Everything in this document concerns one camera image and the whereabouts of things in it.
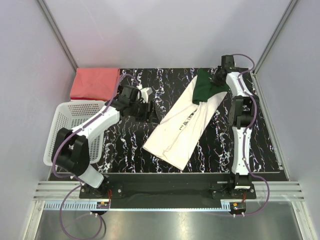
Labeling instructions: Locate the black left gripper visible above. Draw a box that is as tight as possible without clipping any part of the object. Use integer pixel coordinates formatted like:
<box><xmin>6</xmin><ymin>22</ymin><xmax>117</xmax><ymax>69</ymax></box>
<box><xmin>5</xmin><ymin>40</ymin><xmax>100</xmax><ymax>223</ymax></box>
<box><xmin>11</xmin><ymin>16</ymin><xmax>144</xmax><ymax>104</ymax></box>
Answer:
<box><xmin>129</xmin><ymin>100</ymin><xmax>160</xmax><ymax>125</ymax></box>

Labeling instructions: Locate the white and green raglan t-shirt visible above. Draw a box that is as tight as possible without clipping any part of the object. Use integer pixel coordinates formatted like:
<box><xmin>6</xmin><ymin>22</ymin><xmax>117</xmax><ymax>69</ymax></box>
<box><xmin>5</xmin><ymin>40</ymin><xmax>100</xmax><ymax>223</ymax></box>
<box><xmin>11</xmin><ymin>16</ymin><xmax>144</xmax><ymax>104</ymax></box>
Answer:
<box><xmin>142</xmin><ymin>68</ymin><xmax>229</xmax><ymax>170</ymax></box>

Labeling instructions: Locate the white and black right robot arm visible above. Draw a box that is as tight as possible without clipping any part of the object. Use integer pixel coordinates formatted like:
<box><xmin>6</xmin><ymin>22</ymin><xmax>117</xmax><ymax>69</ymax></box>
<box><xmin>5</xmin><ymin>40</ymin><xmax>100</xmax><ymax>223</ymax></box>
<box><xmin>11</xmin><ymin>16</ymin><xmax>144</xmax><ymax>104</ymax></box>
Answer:
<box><xmin>211</xmin><ymin>53</ymin><xmax>259</xmax><ymax>201</ymax></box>

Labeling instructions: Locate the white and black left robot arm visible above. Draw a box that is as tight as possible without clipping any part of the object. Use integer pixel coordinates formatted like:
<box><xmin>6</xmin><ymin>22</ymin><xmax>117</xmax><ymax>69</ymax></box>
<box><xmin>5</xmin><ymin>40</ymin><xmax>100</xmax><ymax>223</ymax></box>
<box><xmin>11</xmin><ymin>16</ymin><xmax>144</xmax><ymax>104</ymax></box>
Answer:
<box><xmin>51</xmin><ymin>85</ymin><xmax>160</xmax><ymax>198</ymax></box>

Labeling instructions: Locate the folded white t-shirt under stack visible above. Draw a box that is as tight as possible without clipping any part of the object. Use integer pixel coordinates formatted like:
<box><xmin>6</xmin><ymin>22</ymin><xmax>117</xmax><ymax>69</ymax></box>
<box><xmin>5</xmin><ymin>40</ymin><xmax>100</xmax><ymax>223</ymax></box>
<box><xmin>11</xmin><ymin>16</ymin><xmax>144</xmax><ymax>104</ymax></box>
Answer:
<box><xmin>70</xmin><ymin>98</ymin><xmax>103</xmax><ymax>102</ymax></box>

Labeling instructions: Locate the folded pink t-shirt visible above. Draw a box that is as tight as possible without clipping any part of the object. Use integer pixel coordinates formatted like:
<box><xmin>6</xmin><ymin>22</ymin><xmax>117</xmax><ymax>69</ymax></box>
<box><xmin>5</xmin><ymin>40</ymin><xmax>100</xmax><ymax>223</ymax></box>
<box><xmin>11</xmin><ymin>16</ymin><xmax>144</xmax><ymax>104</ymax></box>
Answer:
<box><xmin>69</xmin><ymin>68</ymin><xmax>120</xmax><ymax>101</ymax></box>

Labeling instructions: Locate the white perforated plastic basket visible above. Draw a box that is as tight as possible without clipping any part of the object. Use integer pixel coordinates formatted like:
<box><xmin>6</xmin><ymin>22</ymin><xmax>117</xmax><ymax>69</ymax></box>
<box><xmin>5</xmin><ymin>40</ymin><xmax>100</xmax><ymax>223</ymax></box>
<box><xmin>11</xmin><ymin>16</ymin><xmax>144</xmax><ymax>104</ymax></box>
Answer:
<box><xmin>43</xmin><ymin>101</ymin><xmax>105</xmax><ymax>166</ymax></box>

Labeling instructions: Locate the left small circuit board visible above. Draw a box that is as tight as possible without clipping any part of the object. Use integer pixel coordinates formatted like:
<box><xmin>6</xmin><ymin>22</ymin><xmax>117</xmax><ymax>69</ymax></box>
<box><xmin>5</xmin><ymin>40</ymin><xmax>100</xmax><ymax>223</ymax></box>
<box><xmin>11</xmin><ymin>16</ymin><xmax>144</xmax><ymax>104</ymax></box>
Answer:
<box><xmin>96</xmin><ymin>201</ymin><xmax>111</xmax><ymax>209</ymax></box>

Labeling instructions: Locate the small circuit board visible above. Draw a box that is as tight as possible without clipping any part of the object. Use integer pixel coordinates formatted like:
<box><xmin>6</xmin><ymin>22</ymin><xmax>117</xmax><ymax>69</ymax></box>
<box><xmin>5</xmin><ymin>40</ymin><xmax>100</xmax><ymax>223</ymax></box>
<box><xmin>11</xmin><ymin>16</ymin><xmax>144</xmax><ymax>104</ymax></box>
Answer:
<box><xmin>230</xmin><ymin>202</ymin><xmax>247</xmax><ymax>212</ymax></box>
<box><xmin>96</xmin><ymin>201</ymin><xmax>111</xmax><ymax>209</ymax></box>

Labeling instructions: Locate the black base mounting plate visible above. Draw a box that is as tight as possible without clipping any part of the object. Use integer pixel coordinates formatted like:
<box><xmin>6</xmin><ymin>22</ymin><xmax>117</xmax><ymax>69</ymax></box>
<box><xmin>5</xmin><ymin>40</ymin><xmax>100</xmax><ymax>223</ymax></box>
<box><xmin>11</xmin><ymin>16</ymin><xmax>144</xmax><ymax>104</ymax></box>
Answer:
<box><xmin>79</xmin><ymin>173</ymin><xmax>242</xmax><ymax>210</ymax></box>

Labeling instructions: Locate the right small circuit board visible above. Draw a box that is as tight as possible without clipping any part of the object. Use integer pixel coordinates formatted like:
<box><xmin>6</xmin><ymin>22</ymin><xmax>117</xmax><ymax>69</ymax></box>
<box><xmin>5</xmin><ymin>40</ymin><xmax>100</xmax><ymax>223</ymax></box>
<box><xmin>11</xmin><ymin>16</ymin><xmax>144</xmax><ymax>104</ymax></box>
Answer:
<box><xmin>230</xmin><ymin>202</ymin><xmax>247</xmax><ymax>212</ymax></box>

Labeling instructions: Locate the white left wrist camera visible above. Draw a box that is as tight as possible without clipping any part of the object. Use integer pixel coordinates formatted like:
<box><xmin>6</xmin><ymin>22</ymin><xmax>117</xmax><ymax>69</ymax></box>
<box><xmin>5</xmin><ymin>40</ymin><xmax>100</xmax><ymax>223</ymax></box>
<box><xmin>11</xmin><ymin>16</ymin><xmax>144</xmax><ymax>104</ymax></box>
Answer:
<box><xmin>137</xmin><ymin>84</ymin><xmax>153</xmax><ymax>103</ymax></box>

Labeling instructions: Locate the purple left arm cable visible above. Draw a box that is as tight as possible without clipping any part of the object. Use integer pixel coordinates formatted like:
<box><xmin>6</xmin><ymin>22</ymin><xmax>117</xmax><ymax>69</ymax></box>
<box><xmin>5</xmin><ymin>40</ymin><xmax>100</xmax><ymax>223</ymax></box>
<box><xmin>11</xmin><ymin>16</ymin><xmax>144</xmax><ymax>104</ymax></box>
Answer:
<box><xmin>51</xmin><ymin>73</ymin><xmax>143</xmax><ymax>238</ymax></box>

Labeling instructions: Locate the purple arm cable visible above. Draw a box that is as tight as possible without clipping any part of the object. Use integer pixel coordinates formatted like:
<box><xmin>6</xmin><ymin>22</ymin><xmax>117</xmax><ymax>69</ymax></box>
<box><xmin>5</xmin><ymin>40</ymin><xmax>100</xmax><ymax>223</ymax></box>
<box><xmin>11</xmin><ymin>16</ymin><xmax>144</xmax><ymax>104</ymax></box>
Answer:
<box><xmin>231</xmin><ymin>53</ymin><xmax>271</xmax><ymax>217</ymax></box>
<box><xmin>51</xmin><ymin>73</ymin><xmax>143</xmax><ymax>238</ymax></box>

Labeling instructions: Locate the left aluminium frame post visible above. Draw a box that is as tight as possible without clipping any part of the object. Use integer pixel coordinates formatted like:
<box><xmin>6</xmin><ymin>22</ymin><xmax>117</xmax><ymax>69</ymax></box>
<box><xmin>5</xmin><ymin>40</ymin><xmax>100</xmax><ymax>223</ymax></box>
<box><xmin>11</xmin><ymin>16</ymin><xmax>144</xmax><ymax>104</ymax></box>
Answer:
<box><xmin>35</xmin><ymin>0</ymin><xmax>78</xmax><ymax>72</ymax></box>

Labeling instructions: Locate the aluminium frame post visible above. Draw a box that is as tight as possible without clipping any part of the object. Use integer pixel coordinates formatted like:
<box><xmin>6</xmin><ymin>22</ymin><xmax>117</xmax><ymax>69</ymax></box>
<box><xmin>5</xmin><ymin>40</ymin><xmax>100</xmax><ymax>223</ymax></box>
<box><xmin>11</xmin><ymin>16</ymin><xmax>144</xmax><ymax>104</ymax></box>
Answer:
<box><xmin>253</xmin><ymin>0</ymin><xmax>300</xmax><ymax>75</ymax></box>
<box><xmin>35</xmin><ymin>0</ymin><xmax>78</xmax><ymax>72</ymax></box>

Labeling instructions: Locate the right aluminium frame post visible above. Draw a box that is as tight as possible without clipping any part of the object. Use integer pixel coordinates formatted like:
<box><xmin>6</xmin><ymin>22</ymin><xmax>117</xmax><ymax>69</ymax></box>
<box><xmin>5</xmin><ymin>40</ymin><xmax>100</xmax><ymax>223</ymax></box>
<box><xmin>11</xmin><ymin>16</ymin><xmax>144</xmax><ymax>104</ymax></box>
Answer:
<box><xmin>253</xmin><ymin>0</ymin><xmax>300</xmax><ymax>75</ymax></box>

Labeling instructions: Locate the slotted aluminium front rail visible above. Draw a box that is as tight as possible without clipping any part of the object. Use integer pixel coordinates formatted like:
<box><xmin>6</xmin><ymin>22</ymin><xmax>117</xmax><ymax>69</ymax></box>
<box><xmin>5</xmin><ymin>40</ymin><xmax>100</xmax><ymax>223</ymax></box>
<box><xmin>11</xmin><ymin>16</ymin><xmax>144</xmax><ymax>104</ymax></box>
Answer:
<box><xmin>33</xmin><ymin>180</ymin><xmax>304</xmax><ymax>212</ymax></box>

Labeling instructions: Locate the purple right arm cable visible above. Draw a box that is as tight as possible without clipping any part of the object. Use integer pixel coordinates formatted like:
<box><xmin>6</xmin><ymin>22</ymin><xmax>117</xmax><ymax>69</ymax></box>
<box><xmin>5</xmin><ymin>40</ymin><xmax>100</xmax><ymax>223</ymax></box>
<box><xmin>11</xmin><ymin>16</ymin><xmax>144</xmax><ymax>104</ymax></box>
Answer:
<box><xmin>231</xmin><ymin>53</ymin><xmax>271</xmax><ymax>217</ymax></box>

